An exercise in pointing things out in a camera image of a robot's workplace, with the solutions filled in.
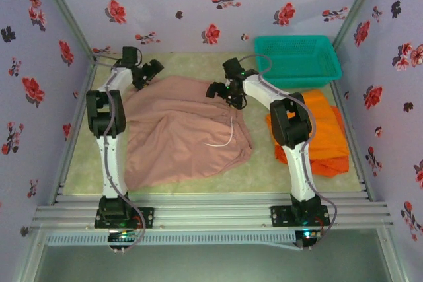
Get dusty pink shorts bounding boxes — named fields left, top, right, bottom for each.
left=124, top=75, right=254, bottom=194

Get light orange shorts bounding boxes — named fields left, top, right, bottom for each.
left=266, top=88, right=348, bottom=164

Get red-orange shorts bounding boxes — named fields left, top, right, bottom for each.
left=274, top=106, right=351, bottom=178

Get teal plastic basket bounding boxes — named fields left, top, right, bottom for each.
left=253, top=35, right=344, bottom=90

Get aluminium frame post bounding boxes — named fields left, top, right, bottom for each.
left=31, top=0, right=102, bottom=63
left=332, top=0, right=390, bottom=48
left=9, top=230, right=47, bottom=282
left=376, top=229, right=409, bottom=282

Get aluminium table side rail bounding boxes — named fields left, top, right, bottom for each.
left=49, top=57, right=100, bottom=205
left=330, top=80, right=376, bottom=202

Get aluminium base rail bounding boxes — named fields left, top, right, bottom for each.
left=32, top=192, right=395, bottom=230

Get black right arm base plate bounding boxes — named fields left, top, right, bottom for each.
left=270, top=205, right=331, bottom=229

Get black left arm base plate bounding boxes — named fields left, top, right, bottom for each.
left=94, top=207, right=155, bottom=230

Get white slotted cable duct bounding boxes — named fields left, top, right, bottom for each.
left=46, top=230, right=297, bottom=247

